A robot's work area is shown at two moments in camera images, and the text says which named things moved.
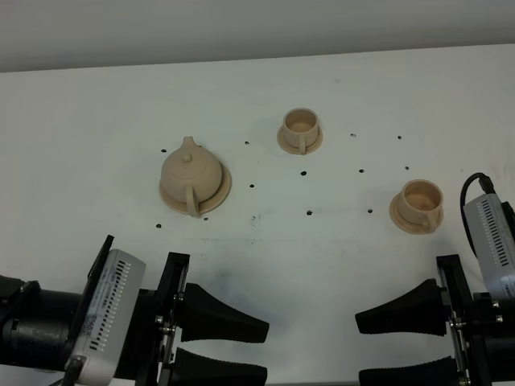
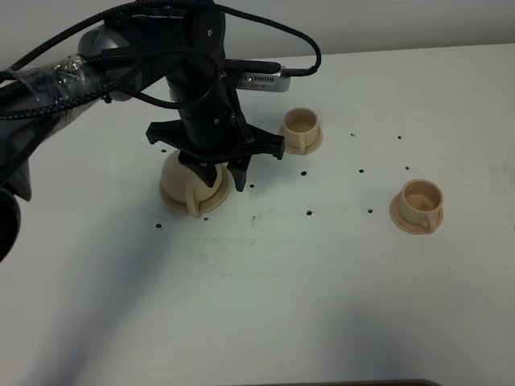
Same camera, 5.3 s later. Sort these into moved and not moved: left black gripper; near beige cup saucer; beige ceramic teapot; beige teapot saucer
Moved: left black gripper
Not moved: beige ceramic teapot; near beige cup saucer; beige teapot saucer
